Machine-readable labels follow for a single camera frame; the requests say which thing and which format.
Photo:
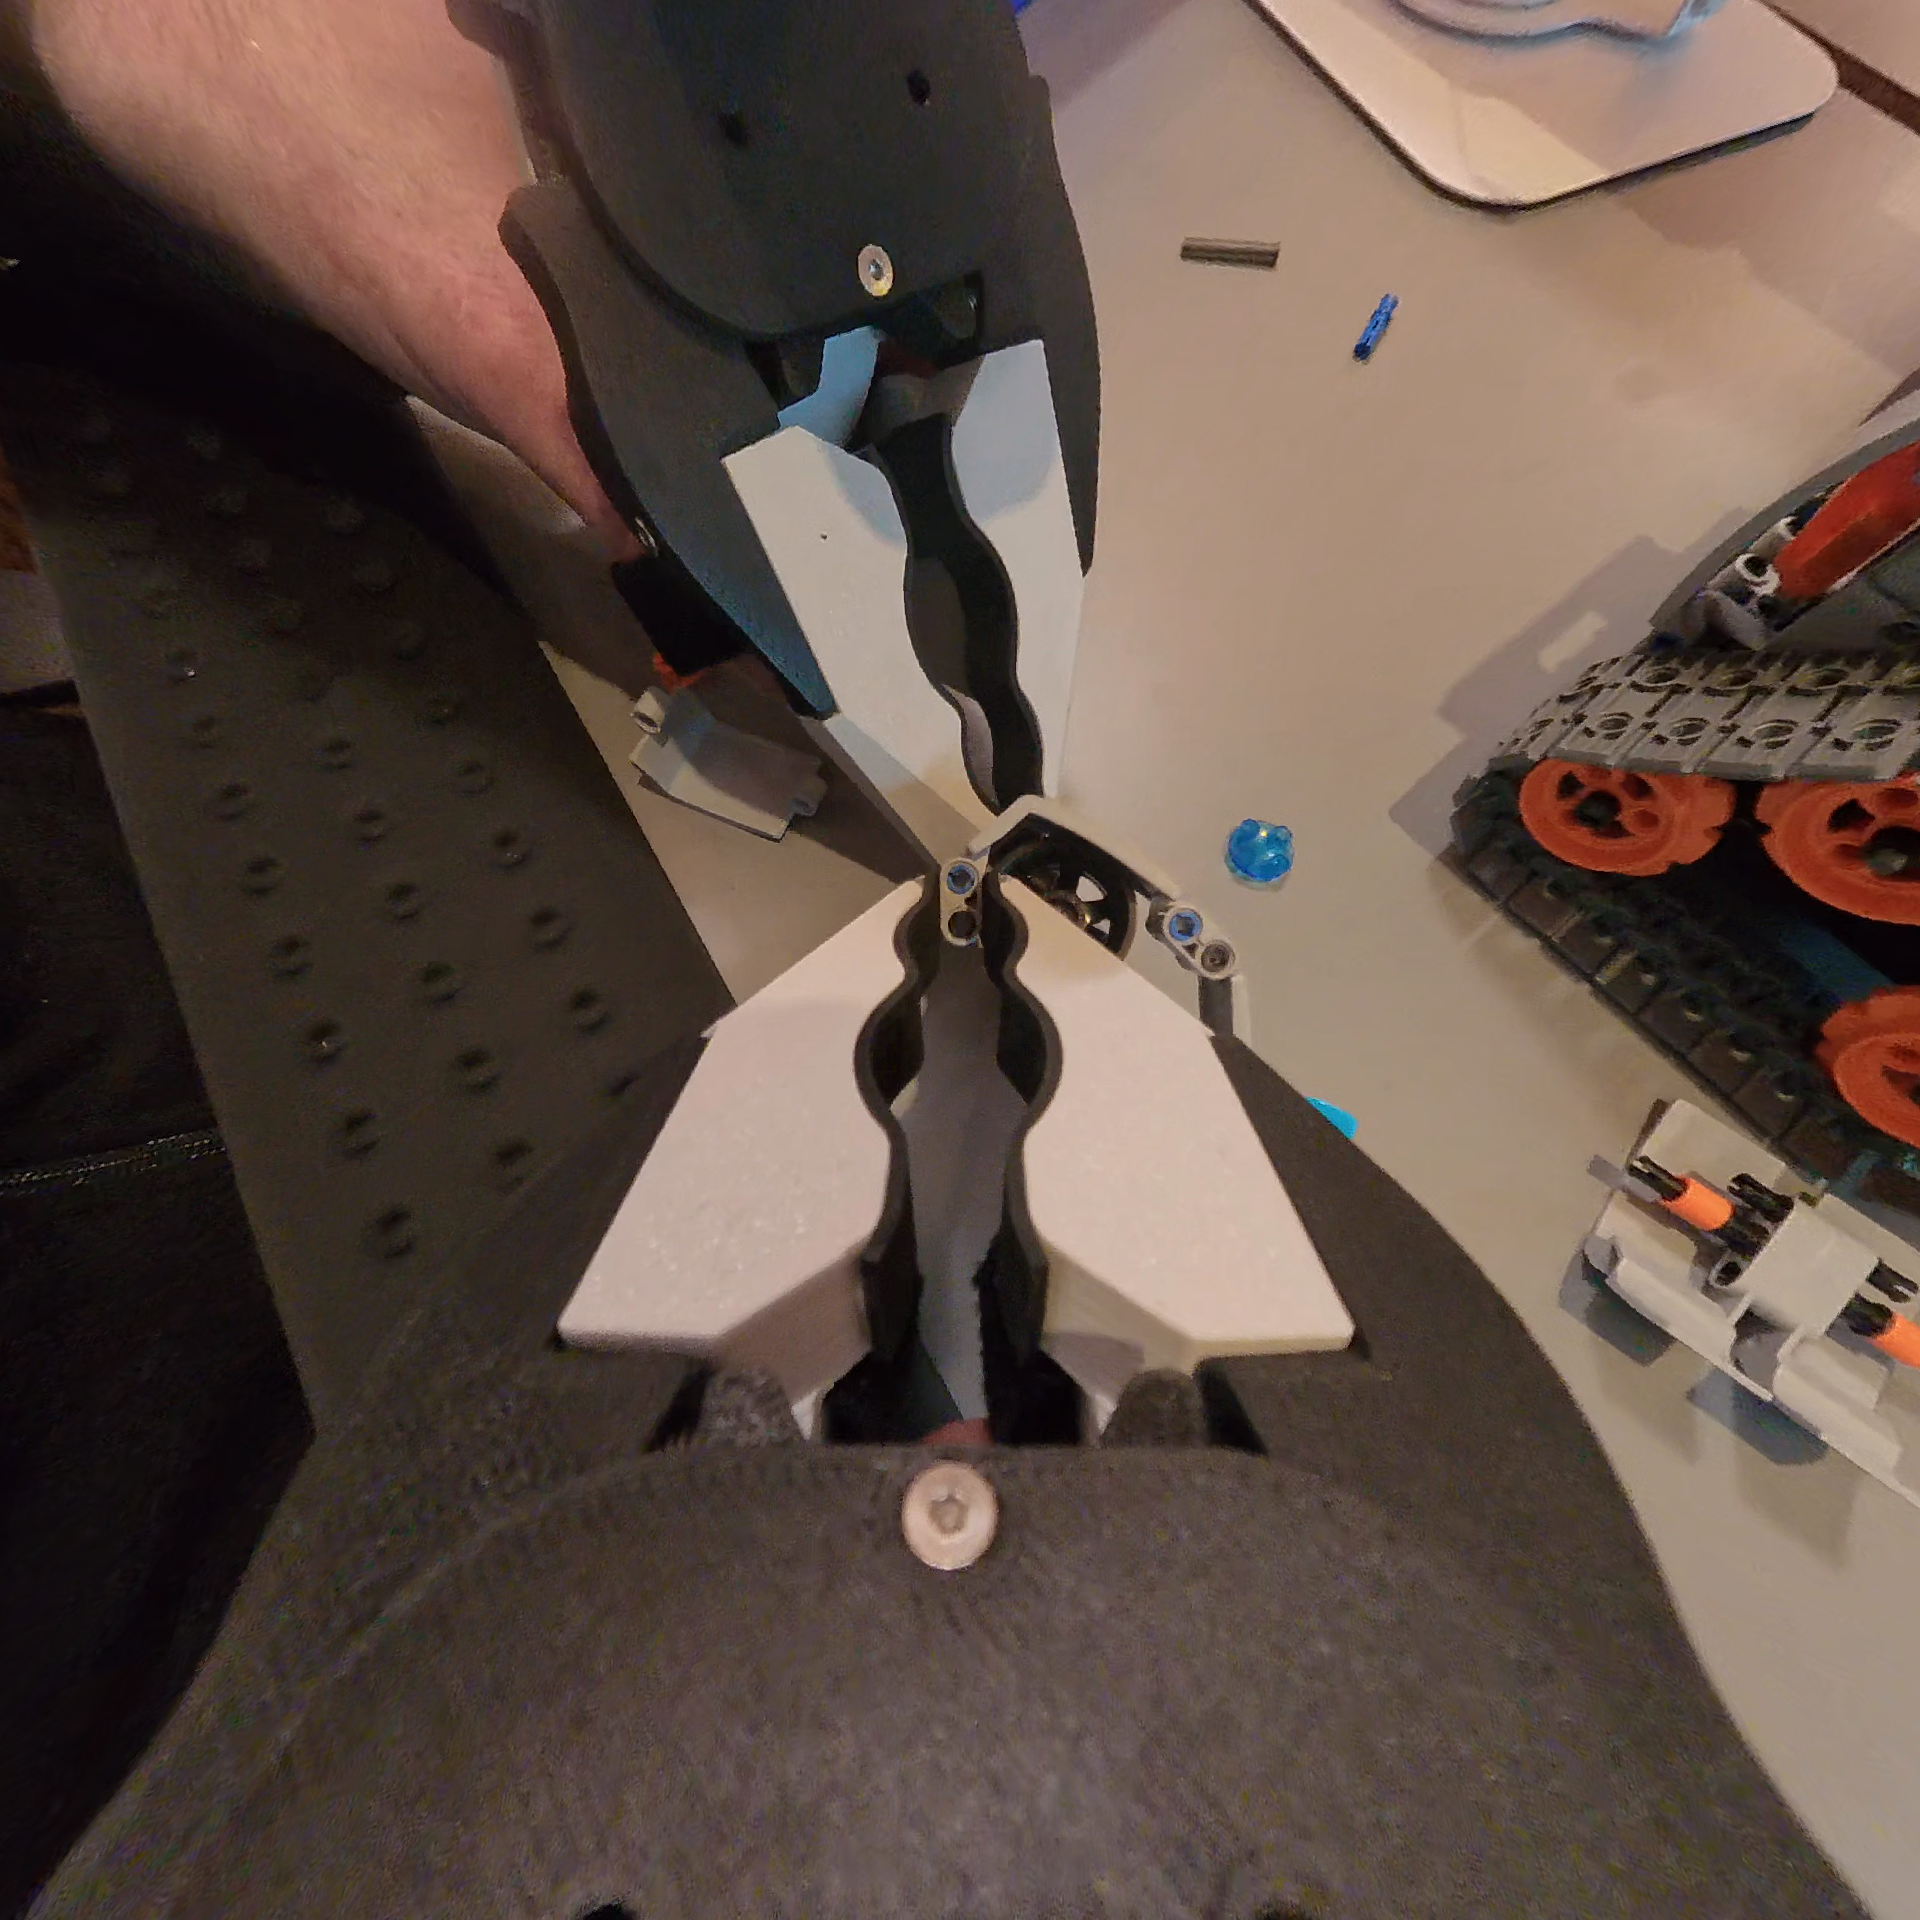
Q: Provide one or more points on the short black axle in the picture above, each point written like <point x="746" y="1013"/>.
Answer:
<point x="1230" y="252"/>

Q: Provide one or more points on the person's left hand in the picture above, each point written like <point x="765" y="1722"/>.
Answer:
<point x="271" y="153"/>

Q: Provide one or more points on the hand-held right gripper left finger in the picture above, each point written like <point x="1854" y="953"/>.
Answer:
<point x="750" y="1202"/>

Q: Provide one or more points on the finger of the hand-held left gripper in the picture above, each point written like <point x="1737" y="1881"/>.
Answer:
<point x="826" y="572"/>
<point x="1035" y="482"/>

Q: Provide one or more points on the grey orange tracked toy robot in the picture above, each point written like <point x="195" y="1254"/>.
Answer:
<point x="1739" y="813"/>

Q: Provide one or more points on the small grey orange connector assembly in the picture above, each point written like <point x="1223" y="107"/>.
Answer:
<point x="1773" y="1293"/>

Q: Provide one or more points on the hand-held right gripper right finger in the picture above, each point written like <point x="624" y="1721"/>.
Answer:
<point x="1170" y="1202"/>

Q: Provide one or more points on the white flat sheet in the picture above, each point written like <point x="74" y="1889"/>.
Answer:
<point x="1561" y="107"/>

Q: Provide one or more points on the small blue pin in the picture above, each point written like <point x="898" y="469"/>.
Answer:
<point x="1374" y="326"/>

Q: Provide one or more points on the black perforated board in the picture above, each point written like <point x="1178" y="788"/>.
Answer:
<point x="391" y="901"/>

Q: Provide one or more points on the grey flat hinged panel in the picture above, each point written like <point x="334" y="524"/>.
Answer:
<point x="728" y="767"/>

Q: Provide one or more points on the blue plastic separator tool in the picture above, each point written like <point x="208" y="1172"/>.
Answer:
<point x="1333" y="1116"/>

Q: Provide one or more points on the grey curved panel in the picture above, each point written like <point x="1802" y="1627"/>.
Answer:
<point x="1195" y="939"/>

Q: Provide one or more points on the blue round stud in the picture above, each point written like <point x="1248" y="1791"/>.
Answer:
<point x="1261" y="853"/>

